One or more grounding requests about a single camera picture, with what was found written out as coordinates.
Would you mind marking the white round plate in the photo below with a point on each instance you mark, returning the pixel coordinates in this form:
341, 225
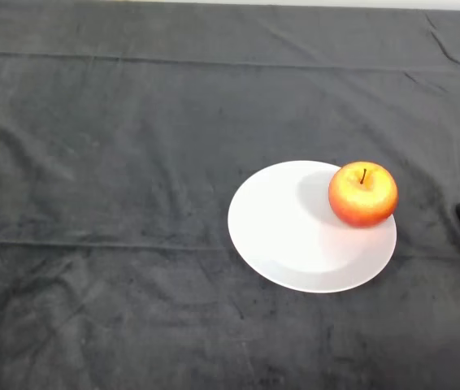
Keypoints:
295, 239

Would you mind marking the red yellow apple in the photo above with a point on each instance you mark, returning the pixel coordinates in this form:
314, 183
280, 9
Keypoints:
362, 201

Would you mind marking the dark grey cloth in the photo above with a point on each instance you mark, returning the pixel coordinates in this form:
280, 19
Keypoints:
92, 122

